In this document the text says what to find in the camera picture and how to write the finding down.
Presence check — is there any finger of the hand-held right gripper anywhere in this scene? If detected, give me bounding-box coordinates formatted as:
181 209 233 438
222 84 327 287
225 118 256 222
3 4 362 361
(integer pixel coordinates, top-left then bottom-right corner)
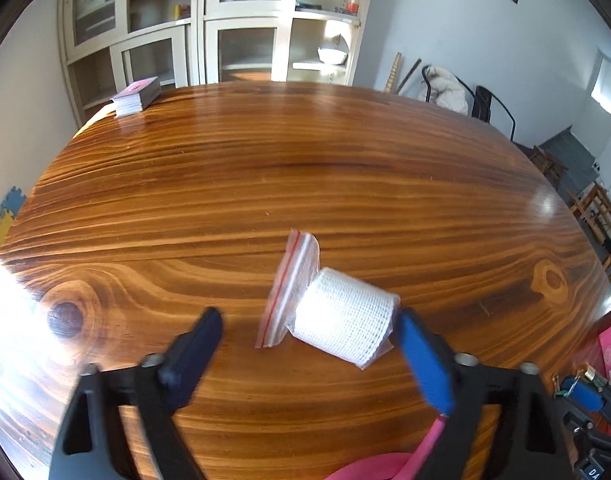
558 379 606 412

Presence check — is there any pink band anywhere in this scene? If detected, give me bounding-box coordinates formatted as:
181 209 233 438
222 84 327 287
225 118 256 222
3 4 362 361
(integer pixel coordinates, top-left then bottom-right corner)
330 412 449 480

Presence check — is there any foam puzzle floor mat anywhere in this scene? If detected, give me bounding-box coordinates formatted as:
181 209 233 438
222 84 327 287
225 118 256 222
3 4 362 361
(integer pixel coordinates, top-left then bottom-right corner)
0 185 27 273

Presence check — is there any small metal key clip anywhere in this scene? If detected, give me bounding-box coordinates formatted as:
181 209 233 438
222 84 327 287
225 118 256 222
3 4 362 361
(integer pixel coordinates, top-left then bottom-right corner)
553 366 599 386

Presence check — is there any stack of pink cards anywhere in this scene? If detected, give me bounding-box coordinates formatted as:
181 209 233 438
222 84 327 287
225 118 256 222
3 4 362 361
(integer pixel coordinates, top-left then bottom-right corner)
110 76 162 118

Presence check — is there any white gauze roll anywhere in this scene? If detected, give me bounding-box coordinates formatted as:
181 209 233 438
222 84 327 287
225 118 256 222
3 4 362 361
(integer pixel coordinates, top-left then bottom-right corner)
254 229 401 372

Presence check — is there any white bowl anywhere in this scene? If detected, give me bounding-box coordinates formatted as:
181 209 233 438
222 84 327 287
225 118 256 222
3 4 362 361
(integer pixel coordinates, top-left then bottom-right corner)
317 46 349 65

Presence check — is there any empty black chair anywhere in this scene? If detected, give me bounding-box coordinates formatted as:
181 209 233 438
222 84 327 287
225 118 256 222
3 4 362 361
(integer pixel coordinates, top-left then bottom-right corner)
474 85 517 142

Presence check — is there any small high window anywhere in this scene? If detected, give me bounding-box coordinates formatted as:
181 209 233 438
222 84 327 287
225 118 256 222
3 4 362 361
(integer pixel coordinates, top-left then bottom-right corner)
591 50 611 120

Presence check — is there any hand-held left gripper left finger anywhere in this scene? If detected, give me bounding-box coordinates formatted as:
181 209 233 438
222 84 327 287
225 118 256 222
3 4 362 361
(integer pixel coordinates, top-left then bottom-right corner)
48 307 225 480

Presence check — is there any dark metal stick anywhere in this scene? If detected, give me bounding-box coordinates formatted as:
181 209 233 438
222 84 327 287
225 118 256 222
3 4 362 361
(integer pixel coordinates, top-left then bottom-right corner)
395 58 423 95

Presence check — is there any small wooden stool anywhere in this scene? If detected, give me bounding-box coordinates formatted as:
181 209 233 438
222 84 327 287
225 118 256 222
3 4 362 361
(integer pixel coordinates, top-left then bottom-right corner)
528 145 569 186

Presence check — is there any white puffer jacket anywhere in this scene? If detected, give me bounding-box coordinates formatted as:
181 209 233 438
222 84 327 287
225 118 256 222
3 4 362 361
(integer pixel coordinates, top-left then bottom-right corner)
425 65 470 116

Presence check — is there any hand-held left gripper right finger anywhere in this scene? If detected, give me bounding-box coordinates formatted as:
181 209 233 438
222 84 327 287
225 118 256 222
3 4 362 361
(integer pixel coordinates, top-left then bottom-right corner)
398 308 573 480

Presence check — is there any cream glass-door cabinet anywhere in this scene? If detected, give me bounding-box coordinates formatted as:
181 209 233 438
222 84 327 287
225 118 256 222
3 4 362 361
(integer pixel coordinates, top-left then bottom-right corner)
58 0 379 126

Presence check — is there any black chair with jacket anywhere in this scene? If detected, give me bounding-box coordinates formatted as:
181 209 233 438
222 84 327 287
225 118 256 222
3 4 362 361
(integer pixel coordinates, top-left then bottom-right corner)
420 64 479 118

